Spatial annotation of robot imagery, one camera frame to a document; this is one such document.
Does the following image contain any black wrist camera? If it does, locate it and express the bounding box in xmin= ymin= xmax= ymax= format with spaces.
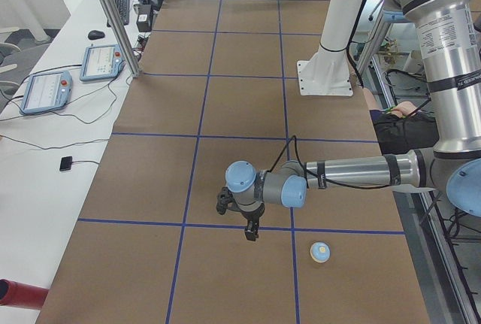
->
xmin=216 ymin=186 xmax=240 ymax=215

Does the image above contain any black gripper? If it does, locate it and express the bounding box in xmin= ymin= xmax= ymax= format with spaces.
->
xmin=240 ymin=206 xmax=265 ymax=241

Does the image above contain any black computer mouse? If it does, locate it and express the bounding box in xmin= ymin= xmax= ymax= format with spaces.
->
xmin=87 ymin=30 xmax=105 ymax=41

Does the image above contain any blue and cream bell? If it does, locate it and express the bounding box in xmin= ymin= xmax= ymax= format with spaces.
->
xmin=310 ymin=241 xmax=331 ymax=263

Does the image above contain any blue teach pendant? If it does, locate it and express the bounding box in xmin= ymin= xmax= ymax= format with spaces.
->
xmin=79 ymin=44 xmax=125 ymax=82
xmin=20 ymin=71 xmax=72 ymax=115

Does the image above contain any far blue teach pendant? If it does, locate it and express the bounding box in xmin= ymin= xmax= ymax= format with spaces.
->
xmin=79 ymin=44 xmax=125 ymax=82

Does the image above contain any near blue teach pendant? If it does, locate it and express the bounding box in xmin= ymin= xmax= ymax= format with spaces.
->
xmin=20 ymin=71 xmax=72 ymax=115

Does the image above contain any black power adapter box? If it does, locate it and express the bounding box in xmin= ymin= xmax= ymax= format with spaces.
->
xmin=136 ymin=5 xmax=153 ymax=32

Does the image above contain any aluminium frame post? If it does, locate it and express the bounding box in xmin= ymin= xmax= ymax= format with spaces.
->
xmin=99 ymin=0 xmax=141 ymax=78

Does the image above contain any small black square device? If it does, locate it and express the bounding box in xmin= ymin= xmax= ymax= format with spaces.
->
xmin=59 ymin=156 xmax=73 ymax=172

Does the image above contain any red cylinder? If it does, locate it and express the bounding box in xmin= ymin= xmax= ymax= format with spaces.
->
xmin=1 ymin=279 xmax=49 ymax=310

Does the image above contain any seated person in black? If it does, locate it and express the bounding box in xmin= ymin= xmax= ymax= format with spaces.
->
xmin=363 ymin=88 xmax=440 ymax=155

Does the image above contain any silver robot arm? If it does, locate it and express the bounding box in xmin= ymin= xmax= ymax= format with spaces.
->
xmin=216 ymin=0 xmax=480 ymax=241

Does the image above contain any black keyboard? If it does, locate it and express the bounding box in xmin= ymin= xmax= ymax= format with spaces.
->
xmin=113 ymin=0 xmax=130 ymax=26

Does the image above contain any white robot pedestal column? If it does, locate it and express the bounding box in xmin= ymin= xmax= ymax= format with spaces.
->
xmin=297 ymin=0 xmax=363 ymax=96

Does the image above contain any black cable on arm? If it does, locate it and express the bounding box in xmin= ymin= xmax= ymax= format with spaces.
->
xmin=267 ymin=135 xmax=392 ymax=190

